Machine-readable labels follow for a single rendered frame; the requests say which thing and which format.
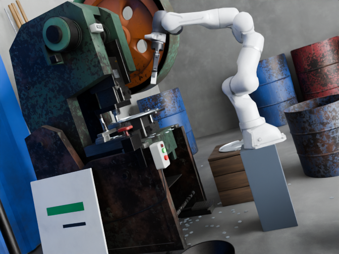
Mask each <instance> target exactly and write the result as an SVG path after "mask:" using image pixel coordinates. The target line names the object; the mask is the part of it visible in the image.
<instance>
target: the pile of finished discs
mask: <svg viewBox="0 0 339 254"><path fill-rule="evenodd" d="M243 144H244V142H243V139H242V140H241V141H239V140H237V141H234V142H231V143H228V144H226V145H224V146H222V147H221V148H220V149H219V151H220V152H224V153H225V152H233V151H236V150H240V149H241V145H243Z"/></svg>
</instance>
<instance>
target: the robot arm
mask: <svg viewBox="0 0 339 254"><path fill-rule="evenodd" d="M188 25H201V26H203V27H205V28H207V29H222V28H230V29H232V34H233V36H234V38H235V39H236V40H237V41H238V42H239V43H241V44H243V45H242V48H241V51H240V54H239V56H238V59H237V65H238V72H237V74H236V75H235V76H231V77H229V78H227V79H226V80H225V81H224V82H223V84H222V91H223V92H224V93H225V94H226V95H227V96H228V98H229V99H230V101H231V103H232V104H233V106H234V108H235V110H236V113H237V116H238V119H239V126H240V129H241V132H242V136H243V142H244V149H258V148H261V147H265V146H268V145H272V144H275V143H279V142H282V141H284V140H285V139H286V136H285V135H284V134H283V133H280V131H279V129H278V128H277V127H275V126H272V125H270V124H268V123H266V122H265V119H264V117H260V116H259V113H258V109H257V106H256V103H255V102H254V101H253V100H252V99H251V98H250V96H249V95H248V94H250V93H252V92H253V91H255V90H256V89H257V88H258V85H259V82H258V78H257V76H256V70H257V66H258V63H259V60H260V57H261V53H262V50H263V44H264V37H263V36H262V35H261V34H259V33H257V32H255V31H254V24H253V20H252V17H251V16H250V15H249V14H248V13H245V12H241V13H239V11H238V10H237V9H236V8H221V9H213V10H208V11H202V12H194V13H183V14H177V13H173V12H169V13H168V12H167V11H157V12H155V14H154V16H153V21H152V31H151V34H149V35H145V37H144V38H145V39H147V40H150V41H151V42H152V44H151V49H152V50H155V52H154V53H153V67H152V74H151V84H156V76H157V66H158V61H159V56H160V53H159V51H163V47H164V44H163V43H165V39H166V34H167V33H168V34H171V35H179V34H180V33H181V32H182V30H183V26H188Z"/></svg>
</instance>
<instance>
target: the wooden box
mask: <svg viewBox="0 0 339 254"><path fill-rule="evenodd" d="M229 143H231V142H229ZM226 144H228V143H225V144H221V145H217V146H215V148H214V150H213V151H212V153H211V155H210V156H209V158H208V162H209V165H210V168H211V171H212V174H213V177H214V181H215V184H216V187H217V190H218V194H219V197H220V200H221V203H222V206H223V207H224V206H230V205H235V204H240V203H246V202H251V201H254V199H253V196H252V192H251V189H250V186H249V182H248V179H247V176H246V172H245V169H244V165H243V162H242V159H241V155H240V150H236V151H233V152H225V153H224V152H220V151H219V149H220V148H221V147H222V146H224V145H226Z"/></svg>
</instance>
